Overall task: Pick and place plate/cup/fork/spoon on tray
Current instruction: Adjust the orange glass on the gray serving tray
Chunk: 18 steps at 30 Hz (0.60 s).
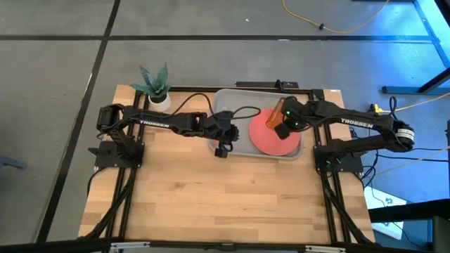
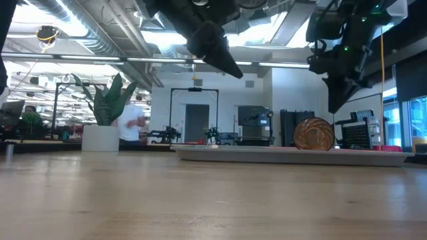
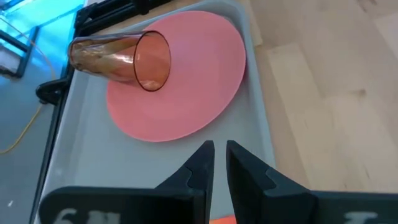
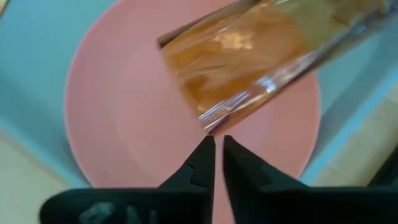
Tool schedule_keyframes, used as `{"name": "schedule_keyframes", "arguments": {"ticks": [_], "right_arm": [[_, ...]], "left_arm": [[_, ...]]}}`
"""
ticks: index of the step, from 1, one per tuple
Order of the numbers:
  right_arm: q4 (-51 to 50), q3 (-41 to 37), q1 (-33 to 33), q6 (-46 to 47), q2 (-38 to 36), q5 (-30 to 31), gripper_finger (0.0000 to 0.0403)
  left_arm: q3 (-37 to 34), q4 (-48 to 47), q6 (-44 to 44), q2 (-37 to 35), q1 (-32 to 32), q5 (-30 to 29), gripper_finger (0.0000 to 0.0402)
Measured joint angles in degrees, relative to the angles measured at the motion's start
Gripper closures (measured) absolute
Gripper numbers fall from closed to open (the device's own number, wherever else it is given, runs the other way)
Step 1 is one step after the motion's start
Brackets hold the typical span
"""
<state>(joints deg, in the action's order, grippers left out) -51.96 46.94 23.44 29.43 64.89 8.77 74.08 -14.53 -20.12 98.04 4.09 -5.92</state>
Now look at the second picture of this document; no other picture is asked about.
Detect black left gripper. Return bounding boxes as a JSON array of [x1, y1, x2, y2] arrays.
[[143, 0, 244, 80]]

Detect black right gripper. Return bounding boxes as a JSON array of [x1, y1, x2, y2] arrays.
[[306, 41, 374, 115]]

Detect brown wooden cup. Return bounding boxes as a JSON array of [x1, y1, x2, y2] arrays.
[[292, 117, 336, 151]]

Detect grey plastic tray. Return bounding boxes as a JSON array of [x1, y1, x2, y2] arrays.
[[169, 143, 416, 168]]

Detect black perforated box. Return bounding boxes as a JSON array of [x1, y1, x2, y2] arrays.
[[335, 109, 381, 150]]

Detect black cabinet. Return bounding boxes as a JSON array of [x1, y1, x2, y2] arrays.
[[280, 109, 316, 148]]

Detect long ceiling light bar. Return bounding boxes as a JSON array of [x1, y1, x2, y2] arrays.
[[0, 53, 311, 70]]

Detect red bin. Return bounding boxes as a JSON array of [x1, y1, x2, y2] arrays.
[[372, 144, 403, 153]]

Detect grey door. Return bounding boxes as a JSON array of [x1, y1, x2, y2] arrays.
[[185, 103, 210, 143]]

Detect black screen on stand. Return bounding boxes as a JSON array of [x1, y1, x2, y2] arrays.
[[237, 105, 275, 138]]

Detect green plant in white pot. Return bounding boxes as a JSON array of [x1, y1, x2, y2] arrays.
[[71, 72, 138, 153]]

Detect green bushy plant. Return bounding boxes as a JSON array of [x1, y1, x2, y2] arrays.
[[19, 111, 44, 134]]

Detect black gantry frame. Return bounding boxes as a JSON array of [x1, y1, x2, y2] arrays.
[[169, 87, 220, 145]]

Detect silver ventilation duct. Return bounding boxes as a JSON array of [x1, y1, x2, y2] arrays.
[[270, 0, 318, 47]]

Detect black aluminium table frame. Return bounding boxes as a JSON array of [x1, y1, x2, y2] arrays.
[[0, 139, 177, 155]]

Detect ceiling cable reel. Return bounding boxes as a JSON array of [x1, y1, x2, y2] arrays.
[[35, 25, 61, 46]]

